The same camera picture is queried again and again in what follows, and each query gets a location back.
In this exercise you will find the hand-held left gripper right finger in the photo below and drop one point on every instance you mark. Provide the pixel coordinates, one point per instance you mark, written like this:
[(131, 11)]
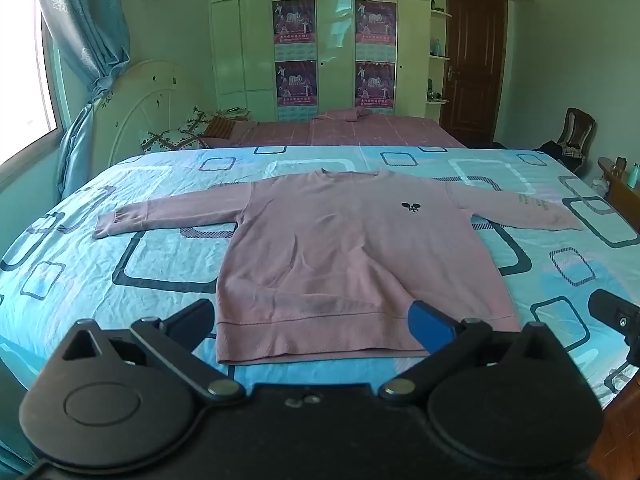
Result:
[(429, 325)]

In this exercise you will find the dark clothes on chair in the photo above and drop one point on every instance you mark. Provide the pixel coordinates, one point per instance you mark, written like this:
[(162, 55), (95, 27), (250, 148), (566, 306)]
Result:
[(562, 149)]

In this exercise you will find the green bottle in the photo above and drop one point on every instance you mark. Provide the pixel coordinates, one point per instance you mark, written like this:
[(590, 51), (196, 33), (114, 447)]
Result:
[(634, 174)]

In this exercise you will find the pink checked bedspread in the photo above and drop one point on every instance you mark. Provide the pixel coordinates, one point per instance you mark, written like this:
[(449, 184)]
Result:
[(350, 132)]

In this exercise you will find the white round headboard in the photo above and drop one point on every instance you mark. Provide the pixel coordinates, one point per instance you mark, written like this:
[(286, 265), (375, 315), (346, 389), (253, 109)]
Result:
[(135, 105)]

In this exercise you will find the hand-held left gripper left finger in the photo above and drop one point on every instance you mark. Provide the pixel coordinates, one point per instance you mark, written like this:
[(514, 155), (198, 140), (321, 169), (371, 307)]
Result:
[(194, 321)]

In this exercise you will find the orange striped pillow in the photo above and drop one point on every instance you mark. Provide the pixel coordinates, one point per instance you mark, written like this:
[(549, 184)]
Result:
[(217, 127)]

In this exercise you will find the white patterned pillow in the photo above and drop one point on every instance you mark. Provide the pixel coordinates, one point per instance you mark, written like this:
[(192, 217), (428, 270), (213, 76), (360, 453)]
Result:
[(175, 135)]

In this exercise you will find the brown wooden door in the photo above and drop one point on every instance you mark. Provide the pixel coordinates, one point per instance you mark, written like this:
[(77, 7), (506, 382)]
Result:
[(475, 65)]

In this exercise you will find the white wardrobe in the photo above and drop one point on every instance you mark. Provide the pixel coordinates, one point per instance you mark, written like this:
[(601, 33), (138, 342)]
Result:
[(335, 30)]

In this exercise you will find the wooden nightstand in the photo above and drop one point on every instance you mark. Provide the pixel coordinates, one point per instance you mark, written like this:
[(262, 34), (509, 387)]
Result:
[(622, 195)]

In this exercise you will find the wall poster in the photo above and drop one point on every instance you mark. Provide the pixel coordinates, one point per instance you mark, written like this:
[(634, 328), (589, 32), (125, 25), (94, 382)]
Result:
[(375, 85), (376, 29), (296, 87), (295, 27)]

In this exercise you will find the wooden chair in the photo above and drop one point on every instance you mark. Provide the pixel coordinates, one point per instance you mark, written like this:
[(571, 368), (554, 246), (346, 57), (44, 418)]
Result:
[(575, 127)]

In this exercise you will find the window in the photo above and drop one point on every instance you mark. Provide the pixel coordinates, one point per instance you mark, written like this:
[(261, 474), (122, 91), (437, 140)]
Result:
[(45, 85)]

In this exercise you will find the white corner shelf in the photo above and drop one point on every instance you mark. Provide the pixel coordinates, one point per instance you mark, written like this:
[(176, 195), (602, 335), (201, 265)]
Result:
[(439, 57)]

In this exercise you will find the blue patterned bed sheet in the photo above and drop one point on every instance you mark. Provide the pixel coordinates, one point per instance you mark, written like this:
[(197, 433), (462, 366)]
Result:
[(125, 240)]

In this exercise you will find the blue curtain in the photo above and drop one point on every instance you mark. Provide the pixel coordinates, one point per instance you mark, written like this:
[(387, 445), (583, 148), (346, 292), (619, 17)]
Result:
[(85, 25)]

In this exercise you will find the pink garment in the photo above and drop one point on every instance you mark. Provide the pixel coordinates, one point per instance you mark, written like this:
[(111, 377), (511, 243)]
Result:
[(340, 114)]

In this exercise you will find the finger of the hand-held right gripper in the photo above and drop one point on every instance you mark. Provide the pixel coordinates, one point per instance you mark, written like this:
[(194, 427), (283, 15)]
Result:
[(612, 312)]

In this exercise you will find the pink sweatshirt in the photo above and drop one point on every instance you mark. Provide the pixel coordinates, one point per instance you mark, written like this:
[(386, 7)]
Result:
[(320, 240)]

